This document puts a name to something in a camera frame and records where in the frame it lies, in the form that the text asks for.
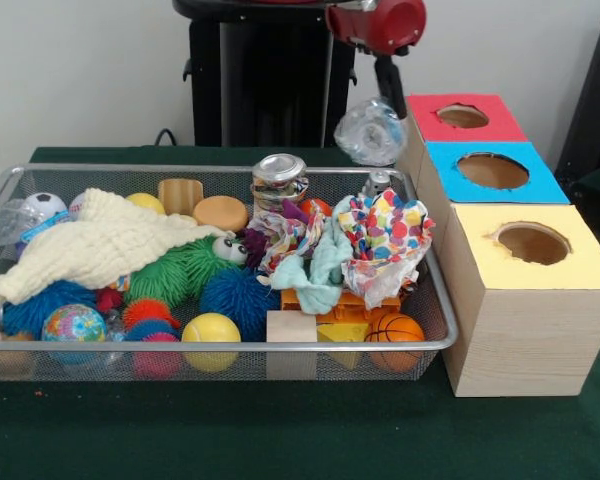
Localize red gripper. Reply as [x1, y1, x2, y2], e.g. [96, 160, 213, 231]
[324, 0, 427, 121]

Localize crushed bottle with blue label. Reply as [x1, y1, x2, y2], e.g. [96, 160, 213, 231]
[0, 198, 74, 247]
[333, 97, 409, 168]

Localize crushed silver metal can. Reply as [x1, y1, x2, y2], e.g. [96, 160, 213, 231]
[251, 153, 312, 212]

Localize cream knitted cloth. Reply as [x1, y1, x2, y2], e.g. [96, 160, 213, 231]
[0, 187, 227, 307]

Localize wooden box with three holes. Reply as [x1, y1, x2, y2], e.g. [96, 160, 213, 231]
[393, 92, 600, 399]

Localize shallow clear mesh bin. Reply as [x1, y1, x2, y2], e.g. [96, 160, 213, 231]
[0, 163, 460, 384]

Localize colourful spotted cloth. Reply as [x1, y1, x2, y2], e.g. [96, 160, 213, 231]
[337, 187, 436, 309]

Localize light teal cloth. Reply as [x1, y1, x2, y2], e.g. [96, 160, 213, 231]
[269, 197, 361, 315]

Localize black stand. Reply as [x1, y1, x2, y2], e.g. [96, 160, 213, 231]
[553, 8, 600, 184]

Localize blue spiky ball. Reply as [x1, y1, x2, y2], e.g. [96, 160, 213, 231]
[199, 267, 281, 342]
[2, 278, 99, 337]

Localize yellow ball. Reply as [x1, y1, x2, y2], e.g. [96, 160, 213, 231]
[180, 312, 242, 374]

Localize black and white soccer ball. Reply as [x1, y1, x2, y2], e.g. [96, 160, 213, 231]
[24, 192, 67, 219]

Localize globe print ball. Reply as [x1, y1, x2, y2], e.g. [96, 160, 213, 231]
[40, 303, 107, 364]

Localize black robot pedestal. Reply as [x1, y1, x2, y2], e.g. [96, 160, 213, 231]
[172, 0, 384, 149]

